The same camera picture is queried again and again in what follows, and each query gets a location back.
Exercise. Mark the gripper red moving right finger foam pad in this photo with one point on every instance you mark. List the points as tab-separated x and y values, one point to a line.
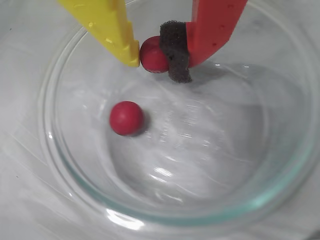
212	27

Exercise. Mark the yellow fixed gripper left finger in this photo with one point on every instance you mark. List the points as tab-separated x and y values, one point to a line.
105	25

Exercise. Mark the red round candy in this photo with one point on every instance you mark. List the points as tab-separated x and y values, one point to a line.
151	57
126	118

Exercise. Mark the glass bowl for red candies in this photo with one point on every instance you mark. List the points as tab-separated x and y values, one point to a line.
82	175

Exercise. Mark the white tablecloth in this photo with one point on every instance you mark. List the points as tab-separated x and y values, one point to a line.
15	175

